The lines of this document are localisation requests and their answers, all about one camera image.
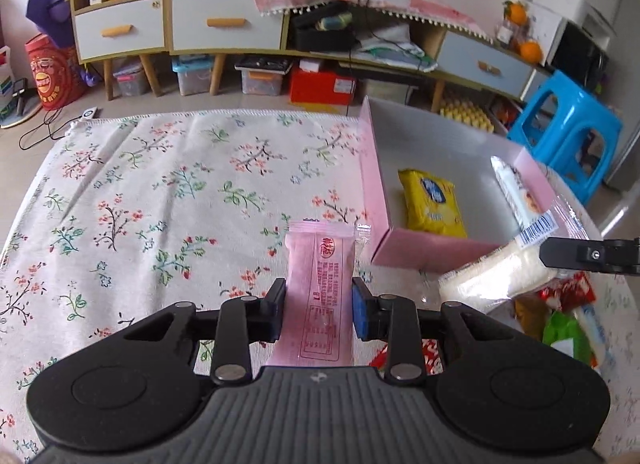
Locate wooden cabinet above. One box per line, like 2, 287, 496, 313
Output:
69, 0, 551, 100

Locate green snack packet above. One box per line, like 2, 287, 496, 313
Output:
542, 311, 598, 367

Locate red printed bag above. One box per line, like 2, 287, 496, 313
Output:
25, 34, 87, 111

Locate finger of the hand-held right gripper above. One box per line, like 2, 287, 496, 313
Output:
539, 237, 640, 275

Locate red snack packet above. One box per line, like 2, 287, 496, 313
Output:
370, 339, 446, 380
540, 276, 598, 319

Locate grey refrigerator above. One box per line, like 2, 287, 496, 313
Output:
604, 0, 640, 189

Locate purple hat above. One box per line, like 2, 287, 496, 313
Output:
27, 0, 76, 50

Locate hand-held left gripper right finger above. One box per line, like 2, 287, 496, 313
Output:
351, 276, 521, 386

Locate black floor cable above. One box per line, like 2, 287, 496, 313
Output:
20, 108, 83, 151

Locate clear bin blue lid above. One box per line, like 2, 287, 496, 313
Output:
172, 56, 216, 96

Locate black storage box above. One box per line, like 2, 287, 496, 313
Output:
291, 1, 358, 52

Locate white snack packet with picture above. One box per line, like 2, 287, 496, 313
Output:
490, 155, 560, 248

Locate pink snack packet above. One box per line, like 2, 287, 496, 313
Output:
265, 219, 373, 369

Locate black microwave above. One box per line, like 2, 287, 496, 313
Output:
547, 21, 611, 92

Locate yellow snack packet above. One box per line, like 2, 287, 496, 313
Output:
397, 169, 468, 239

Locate yellow egg tray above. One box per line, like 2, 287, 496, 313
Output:
440, 96, 496, 133

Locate stack of papers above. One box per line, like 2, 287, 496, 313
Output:
357, 24, 438, 72

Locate dark clear storage bin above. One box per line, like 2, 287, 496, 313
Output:
365, 78, 418, 105

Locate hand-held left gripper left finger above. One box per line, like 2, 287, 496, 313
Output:
122, 278, 287, 387

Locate blue plastic stool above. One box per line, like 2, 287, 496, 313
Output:
507, 70, 623, 205

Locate floral tablecloth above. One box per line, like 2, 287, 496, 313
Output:
0, 111, 640, 464

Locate white drawer wooden handle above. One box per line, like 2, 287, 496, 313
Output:
440, 31, 533, 99
74, 0, 166, 62
171, 0, 285, 51

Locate white and blue snack packet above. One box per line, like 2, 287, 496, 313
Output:
575, 305, 616, 375

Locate white appliance box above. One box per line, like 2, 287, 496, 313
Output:
532, 0, 616, 35

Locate red cardboard box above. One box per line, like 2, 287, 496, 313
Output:
289, 66, 357, 105

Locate white bread packet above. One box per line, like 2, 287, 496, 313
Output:
437, 239, 556, 315

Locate clear bin orange handles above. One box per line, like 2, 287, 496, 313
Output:
235, 56, 293, 96

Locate golden snack packet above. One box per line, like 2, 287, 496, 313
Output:
515, 296, 551, 339

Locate pink cardboard box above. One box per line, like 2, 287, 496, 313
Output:
356, 95, 561, 275

